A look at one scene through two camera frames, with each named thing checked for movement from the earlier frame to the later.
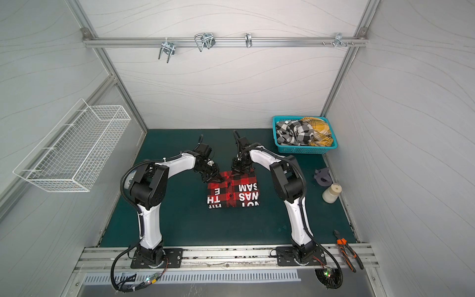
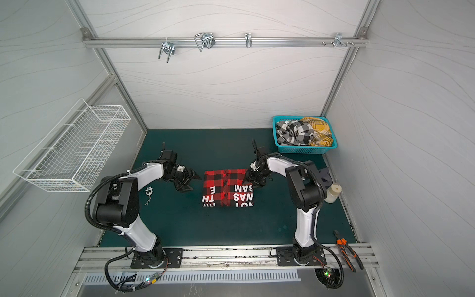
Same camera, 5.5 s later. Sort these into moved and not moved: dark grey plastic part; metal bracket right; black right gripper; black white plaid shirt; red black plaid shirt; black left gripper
Moved: black right gripper; black left gripper
Not moved: black white plaid shirt; red black plaid shirt; metal bracket right; dark grey plastic part
